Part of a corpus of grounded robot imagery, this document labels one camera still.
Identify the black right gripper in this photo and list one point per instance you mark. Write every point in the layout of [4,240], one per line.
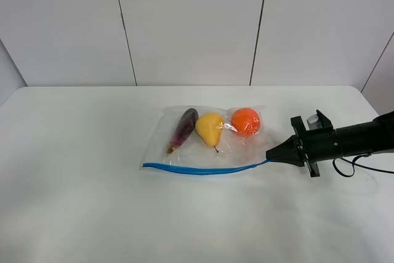
[308,147]

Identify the clear zip bag blue zipper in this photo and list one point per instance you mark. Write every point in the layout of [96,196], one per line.
[236,153]

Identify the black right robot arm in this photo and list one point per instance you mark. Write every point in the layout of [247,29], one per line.
[362,140]

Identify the orange tangerine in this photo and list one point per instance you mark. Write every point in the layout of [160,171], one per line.
[246,122]

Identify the yellow pear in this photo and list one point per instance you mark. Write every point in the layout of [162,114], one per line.
[209,127]

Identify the purple eggplant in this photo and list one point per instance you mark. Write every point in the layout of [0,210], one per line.
[185,127]

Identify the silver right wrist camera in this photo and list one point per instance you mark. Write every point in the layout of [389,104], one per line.
[314,122]

